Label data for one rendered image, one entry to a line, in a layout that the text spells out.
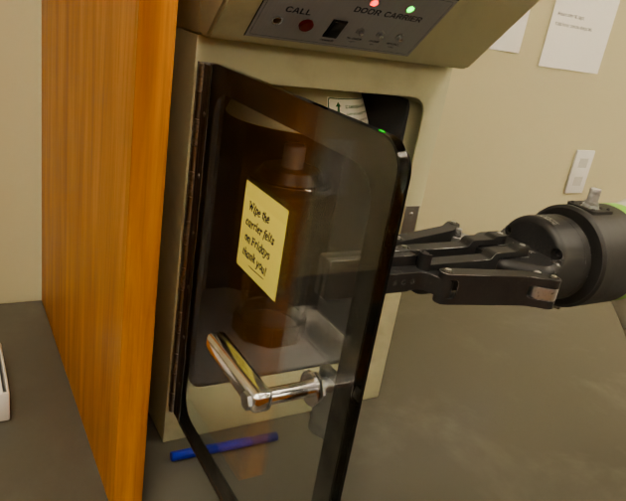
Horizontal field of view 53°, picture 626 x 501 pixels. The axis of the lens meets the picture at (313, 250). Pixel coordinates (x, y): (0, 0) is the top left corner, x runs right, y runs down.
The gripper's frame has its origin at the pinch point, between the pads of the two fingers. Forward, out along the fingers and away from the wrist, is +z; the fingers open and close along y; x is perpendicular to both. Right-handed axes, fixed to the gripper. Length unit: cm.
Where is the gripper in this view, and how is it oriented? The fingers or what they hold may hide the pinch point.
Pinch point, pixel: (369, 272)
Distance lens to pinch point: 45.9
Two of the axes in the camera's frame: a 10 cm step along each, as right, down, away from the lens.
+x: -1.5, 9.2, 3.6
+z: -8.6, 0.5, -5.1
